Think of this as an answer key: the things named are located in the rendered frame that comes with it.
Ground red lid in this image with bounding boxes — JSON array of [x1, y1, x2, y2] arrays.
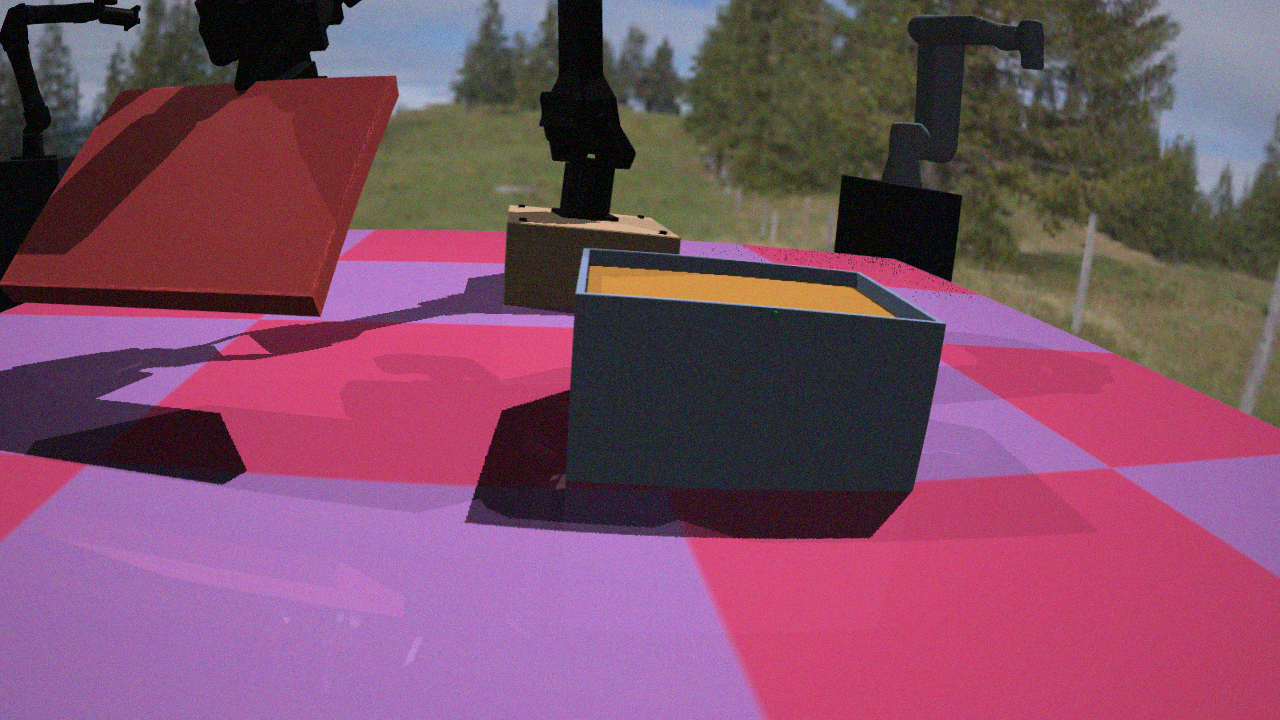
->
[[0, 76, 399, 316]]

